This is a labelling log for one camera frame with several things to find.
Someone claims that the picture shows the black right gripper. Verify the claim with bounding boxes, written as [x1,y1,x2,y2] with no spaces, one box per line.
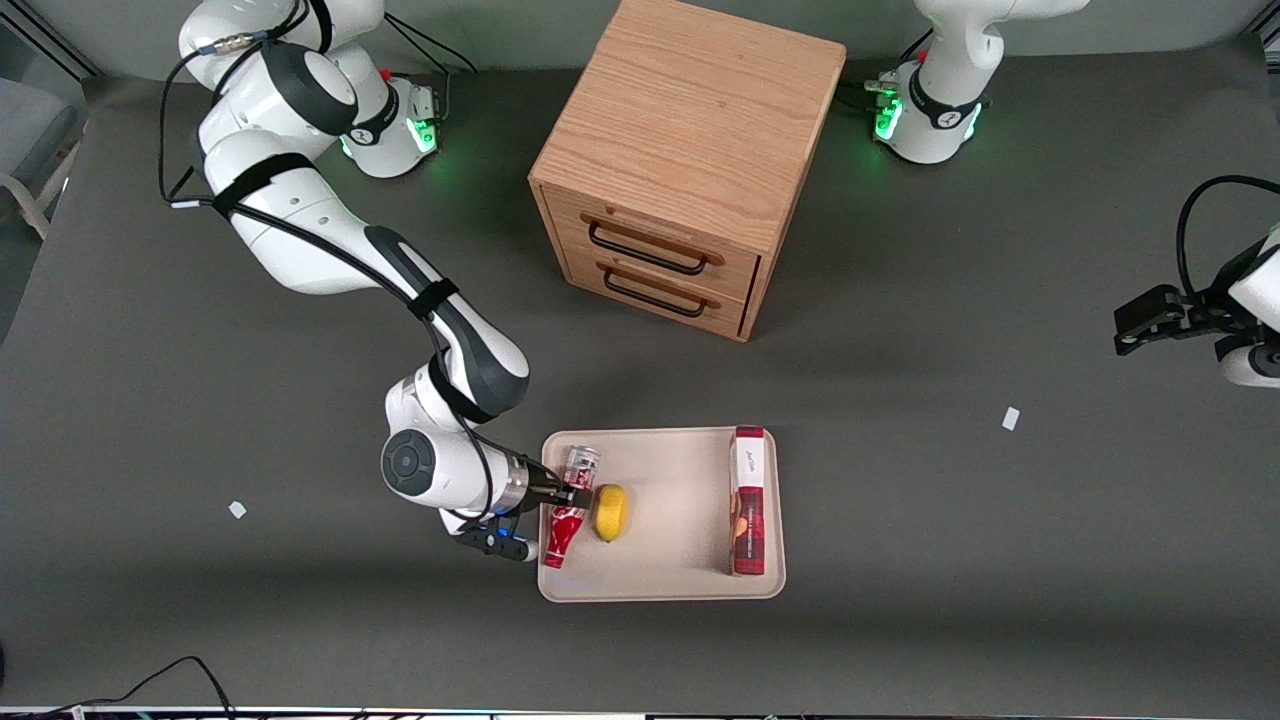
[522,477,598,517]

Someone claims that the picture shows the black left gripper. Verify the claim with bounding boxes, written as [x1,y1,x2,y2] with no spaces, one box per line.
[1116,240,1264,358]

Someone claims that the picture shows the red coke bottle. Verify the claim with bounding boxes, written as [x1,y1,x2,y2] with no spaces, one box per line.
[541,444,603,570]

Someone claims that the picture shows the beige plastic tray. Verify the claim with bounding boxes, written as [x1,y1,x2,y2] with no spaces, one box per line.
[537,427,787,604]

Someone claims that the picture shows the yellow lemon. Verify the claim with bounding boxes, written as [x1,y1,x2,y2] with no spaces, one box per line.
[594,484,630,543]

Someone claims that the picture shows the red white cookie box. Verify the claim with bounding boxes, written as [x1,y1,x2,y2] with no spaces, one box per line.
[727,425,770,578]

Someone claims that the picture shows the wooden drawer front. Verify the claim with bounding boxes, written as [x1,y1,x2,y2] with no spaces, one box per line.
[545,185,763,303]
[563,245,753,338]

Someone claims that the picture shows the wooden two-drawer cabinet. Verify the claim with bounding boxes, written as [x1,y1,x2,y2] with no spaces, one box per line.
[528,0,849,343]

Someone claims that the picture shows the grey white chair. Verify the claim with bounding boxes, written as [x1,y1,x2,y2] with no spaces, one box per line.
[0,78,83,242]

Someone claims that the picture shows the black wrist camera blue light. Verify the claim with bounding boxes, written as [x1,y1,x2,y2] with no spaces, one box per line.
[454,515,539,564]

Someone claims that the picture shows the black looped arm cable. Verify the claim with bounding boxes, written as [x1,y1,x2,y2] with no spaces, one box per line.
[1176,175,1280,299]

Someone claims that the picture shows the black metal drawer handle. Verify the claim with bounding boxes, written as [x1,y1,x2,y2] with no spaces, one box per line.
[602,266,707,320]
[587,219,712,277]

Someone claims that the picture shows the black base cables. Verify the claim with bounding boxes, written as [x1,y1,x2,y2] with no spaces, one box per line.
[383,12,480,74]
[838,30,936,113]

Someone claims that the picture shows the black cable on table edge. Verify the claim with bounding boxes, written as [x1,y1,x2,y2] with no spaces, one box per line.
[0,655,237,720]

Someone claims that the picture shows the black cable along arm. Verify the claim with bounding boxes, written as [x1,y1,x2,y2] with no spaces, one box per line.
[157,0,523,546]

